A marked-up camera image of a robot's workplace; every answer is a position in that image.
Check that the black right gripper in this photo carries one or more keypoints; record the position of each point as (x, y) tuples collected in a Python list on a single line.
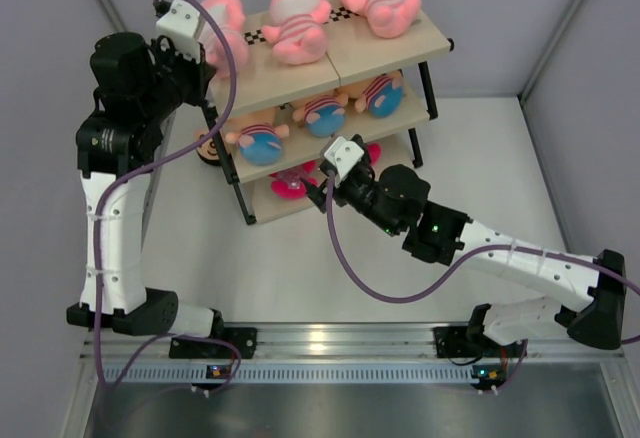
[(319, 195)]

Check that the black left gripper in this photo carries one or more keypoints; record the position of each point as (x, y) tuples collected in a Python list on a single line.
[(200, 73)]

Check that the blue pants boy plush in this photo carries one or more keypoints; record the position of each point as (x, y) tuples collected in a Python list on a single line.
[(322, 114), (380, 95), (257, 136)]

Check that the magenta legs doll plush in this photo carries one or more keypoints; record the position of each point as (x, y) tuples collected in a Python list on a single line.
[(290, 184), (372, 153)]

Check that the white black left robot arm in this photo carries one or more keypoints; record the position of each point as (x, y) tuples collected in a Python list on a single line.
[(116, 147)]

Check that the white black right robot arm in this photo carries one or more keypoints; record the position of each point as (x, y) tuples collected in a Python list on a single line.
[(580, 297)]

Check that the beige three-tier shelf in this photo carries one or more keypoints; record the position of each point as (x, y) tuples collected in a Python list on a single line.
[(354, 54)]

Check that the black-haired doll plush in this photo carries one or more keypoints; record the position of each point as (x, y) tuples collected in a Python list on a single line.
[(208, 153)]

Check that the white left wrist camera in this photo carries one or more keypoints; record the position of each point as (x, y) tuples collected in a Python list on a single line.
[(182, 26)]

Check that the white slotted cable duct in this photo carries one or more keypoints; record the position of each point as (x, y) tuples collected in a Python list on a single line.
[(270, 373)]

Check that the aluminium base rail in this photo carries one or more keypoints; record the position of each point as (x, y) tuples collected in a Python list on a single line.
[(410, 342)]

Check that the right aluminium frame post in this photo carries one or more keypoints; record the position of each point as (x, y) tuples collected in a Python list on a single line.
[(558, 34)]

